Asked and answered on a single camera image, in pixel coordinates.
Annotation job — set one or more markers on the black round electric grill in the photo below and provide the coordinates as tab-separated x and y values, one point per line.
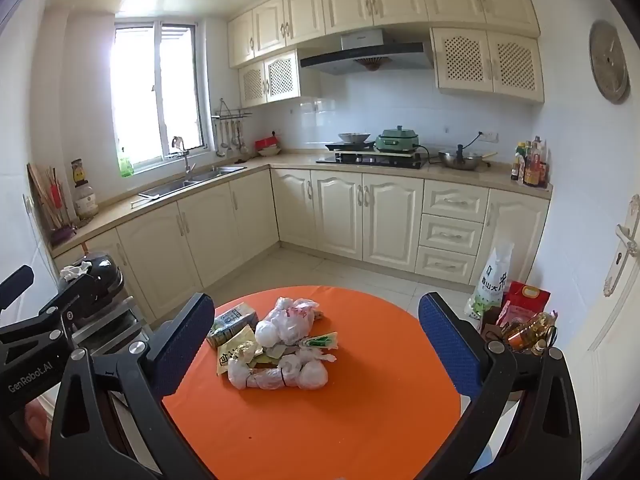
107	275

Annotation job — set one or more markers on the red bowl stack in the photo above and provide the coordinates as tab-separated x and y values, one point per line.
269	146

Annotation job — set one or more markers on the cream cabinet drawer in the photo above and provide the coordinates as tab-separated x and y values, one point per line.
446	265
451	235
456	201

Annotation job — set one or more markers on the red rice bag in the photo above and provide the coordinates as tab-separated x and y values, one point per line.
530	300

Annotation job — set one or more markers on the yellow labelled bottle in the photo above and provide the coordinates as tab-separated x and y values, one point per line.
77	174

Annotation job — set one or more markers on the green white wrapper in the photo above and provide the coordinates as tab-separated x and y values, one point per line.
320	342

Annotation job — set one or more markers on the yellow snack packet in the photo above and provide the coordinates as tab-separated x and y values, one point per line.
235	352

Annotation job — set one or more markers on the tan paper packet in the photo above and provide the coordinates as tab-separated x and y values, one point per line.
272	352

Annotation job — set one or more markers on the steel sink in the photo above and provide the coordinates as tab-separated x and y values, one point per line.
190	182

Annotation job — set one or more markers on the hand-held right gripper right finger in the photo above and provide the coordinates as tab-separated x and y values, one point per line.
450	345

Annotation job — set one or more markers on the cream base cabinets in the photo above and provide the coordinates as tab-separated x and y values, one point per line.
340	215

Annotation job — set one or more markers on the clear bag of white buns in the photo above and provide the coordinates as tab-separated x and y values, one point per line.
280	375

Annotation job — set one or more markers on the brown cardboard box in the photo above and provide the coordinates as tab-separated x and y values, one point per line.
492	327

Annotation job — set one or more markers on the wide lattice door cabinet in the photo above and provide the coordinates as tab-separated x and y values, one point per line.
487	62

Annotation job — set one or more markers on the group of condiment bottles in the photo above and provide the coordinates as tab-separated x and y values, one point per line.
531	167

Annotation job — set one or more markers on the large glass jar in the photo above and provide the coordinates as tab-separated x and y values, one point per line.
86	202

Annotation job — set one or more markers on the wooden cutting board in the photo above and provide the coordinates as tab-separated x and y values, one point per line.
40	195

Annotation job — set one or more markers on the cooking oil bottle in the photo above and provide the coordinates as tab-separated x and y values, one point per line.
530	332

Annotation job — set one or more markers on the white red-printed plastic bag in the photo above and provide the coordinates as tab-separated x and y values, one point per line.
290	320

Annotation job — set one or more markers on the green white drink carton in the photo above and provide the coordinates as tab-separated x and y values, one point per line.
235	317

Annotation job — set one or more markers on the white rice bag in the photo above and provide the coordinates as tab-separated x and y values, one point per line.
492	285

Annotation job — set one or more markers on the chrome faucet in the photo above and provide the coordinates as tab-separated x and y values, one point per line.
186	160

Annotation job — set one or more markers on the grey wok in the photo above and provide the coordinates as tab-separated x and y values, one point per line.
354	137

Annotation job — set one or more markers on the green electric pot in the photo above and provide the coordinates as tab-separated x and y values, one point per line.
397	141

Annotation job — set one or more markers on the small lattice door cabinet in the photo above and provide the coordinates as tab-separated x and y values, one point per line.
270	80

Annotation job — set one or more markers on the range hood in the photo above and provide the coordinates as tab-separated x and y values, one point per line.
365	55

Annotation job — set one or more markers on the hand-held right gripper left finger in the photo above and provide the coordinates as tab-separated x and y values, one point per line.
180	345

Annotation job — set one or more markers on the white crumpled paper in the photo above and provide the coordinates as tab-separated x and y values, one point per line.
74	272

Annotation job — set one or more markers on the green dish soap bottle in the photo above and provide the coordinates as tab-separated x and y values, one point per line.
126	165

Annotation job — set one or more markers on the black glass cooktop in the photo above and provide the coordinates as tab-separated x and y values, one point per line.
370	161

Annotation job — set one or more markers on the window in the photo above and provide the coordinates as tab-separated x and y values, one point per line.
150	90

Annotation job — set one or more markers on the hanging utensil rack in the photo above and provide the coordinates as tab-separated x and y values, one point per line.
230	130

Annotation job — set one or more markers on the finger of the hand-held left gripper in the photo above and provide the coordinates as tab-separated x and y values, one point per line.
15	285
75	292

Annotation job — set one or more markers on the round orange table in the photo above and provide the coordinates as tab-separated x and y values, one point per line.
325	425

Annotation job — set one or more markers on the white wall socket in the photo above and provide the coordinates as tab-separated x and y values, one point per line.
29	202
489	136

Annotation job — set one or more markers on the person's left hand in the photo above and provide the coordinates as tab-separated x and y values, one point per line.
36	422

